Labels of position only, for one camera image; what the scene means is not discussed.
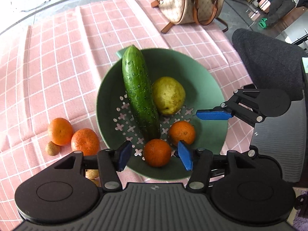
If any orange tangerine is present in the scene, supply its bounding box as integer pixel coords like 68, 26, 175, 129
71, 128, 100, 156
143, 139, 172, 167
168, 121, 196, 146
48, 117, 74, 146

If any yellow-green pear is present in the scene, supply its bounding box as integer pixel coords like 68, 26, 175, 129
152, 77, 186, 116

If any green cucumber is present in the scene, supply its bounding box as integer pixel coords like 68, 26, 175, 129
122, 45, 161, 141

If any green colander bowl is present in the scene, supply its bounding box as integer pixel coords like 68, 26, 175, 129
96, 49, 228, 181

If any dark grey cushion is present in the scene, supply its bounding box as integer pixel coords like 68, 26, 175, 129
232, 29, 307, 101

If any pink checked tablecloth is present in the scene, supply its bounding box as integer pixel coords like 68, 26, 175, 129
1, 0, 251, 230

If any beige patterned handbag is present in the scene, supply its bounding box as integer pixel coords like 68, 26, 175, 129
151, 0, 229, 34

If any black power cable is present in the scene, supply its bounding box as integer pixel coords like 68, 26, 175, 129
20, 0, 52, 13

